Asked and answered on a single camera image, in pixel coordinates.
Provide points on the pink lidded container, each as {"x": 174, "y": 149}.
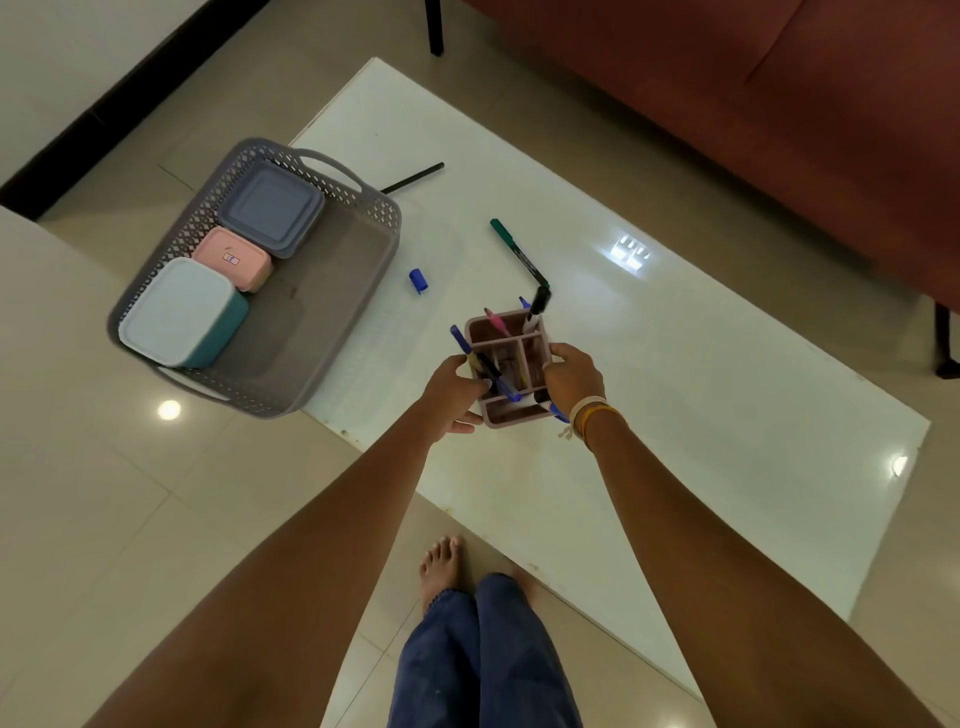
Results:
{"x": 232, "y": 259}

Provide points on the person's right hand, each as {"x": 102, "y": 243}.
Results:
{"x": 576, "y": 379}

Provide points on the pink pen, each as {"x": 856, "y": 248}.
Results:
{"x": 496, "y": 321}

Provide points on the grey plastic basket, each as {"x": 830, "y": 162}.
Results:
{"x": 330, "y": 300}

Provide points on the person's right thumb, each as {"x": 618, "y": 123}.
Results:
{"x": 553, "y": 371}

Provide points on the grey-blue lidded container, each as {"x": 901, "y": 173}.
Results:
{"x": 270, "y": 208}

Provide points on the person's right forearm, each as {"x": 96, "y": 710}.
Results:
{"x": 720, "y": 570}

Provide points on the teal container with pale lid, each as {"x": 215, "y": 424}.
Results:
{"x": 180, "y": 315}

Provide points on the black marker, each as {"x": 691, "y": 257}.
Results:
{"x": 537, "y": 304}

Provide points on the person's left forearm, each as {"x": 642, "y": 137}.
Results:
{"x": 315, "y": 570}

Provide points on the green marker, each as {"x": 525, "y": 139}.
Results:
{"x": 519, "y": 253}

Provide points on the black sofa leg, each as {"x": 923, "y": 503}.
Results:
{"x": 946, "y": 341}
{"x": 433, "y": 26}

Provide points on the pink pen holder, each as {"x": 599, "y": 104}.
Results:
{"x": 517, "y": 352}

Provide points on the person's left thumb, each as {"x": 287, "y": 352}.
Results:
{"x": 472, "y": 379}

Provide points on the red-brown sofa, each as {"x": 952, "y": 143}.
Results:
{"x": 787, "y": 105}

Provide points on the blue pen cap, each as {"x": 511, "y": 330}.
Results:
{"x": 418, "y": 280}

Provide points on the person's left hand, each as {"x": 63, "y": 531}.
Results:
{"x": 446, "y": 394}

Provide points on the blue jeans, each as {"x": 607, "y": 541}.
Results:
{"x": 480, "y": 660}

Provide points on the black pen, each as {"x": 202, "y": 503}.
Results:
{"x": 491, "y": 369}
{"x": 412, "y": 178}

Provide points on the person's left foot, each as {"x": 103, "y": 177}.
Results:
{"x": 441, "y": 570}

